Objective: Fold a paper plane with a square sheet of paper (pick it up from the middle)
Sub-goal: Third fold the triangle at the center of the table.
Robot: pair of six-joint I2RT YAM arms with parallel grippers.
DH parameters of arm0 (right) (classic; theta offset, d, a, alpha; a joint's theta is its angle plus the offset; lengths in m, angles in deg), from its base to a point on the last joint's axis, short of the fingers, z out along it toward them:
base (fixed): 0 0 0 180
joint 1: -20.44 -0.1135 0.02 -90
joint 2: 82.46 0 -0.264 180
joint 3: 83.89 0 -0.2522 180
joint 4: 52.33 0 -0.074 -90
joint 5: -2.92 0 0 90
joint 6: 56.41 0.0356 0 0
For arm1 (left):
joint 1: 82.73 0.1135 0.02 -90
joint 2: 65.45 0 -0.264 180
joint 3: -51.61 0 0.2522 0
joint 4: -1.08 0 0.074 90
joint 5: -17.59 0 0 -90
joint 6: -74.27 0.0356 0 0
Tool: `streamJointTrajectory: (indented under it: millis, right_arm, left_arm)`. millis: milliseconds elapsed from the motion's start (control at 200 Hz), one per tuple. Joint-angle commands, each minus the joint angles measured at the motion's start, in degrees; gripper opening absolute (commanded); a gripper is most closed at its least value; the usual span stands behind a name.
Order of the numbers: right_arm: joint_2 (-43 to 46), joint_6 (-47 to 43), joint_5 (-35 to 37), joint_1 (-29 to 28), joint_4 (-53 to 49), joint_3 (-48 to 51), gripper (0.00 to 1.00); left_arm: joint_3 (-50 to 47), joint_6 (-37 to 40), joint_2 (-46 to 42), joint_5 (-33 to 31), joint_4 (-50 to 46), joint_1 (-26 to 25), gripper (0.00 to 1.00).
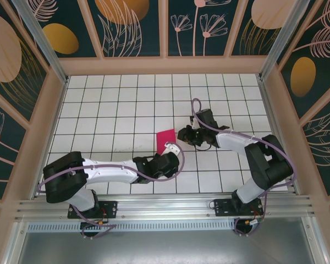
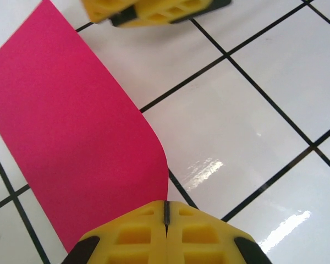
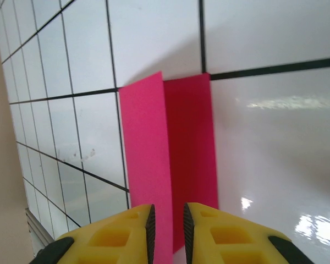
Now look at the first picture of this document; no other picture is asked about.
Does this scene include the aluminium side rail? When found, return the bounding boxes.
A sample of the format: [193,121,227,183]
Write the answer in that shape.
[30,76,70,200]
[257,76,302,196]

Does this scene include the aluminium corner post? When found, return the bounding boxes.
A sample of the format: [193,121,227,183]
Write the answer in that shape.
[257,0,311,81]
[10,0,70,85]

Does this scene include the long aluminium mounting rail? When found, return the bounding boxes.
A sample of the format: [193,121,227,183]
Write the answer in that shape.
[15,194,321,221]

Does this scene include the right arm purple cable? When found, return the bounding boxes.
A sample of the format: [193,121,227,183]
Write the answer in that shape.
[191,98,297,238]

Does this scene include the grey metal base sheet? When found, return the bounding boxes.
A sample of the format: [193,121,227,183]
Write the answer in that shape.
[16,230,317,264]

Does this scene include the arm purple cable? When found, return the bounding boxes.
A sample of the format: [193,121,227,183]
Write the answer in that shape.
[37,141,185,240]
[191,98,297,238]

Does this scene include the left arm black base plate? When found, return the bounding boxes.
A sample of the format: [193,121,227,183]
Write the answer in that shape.
[68,200,119,220]

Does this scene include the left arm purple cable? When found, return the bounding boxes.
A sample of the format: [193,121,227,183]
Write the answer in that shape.
[37,141,185,240]

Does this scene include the magenta cloth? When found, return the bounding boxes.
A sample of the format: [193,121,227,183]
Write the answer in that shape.
[156,128,177,155]

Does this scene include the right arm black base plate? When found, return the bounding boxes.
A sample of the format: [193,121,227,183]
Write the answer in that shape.
[213,197,265,217]

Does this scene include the slotted grey cable duct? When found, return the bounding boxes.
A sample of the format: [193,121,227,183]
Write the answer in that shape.
[27,221,239,232]

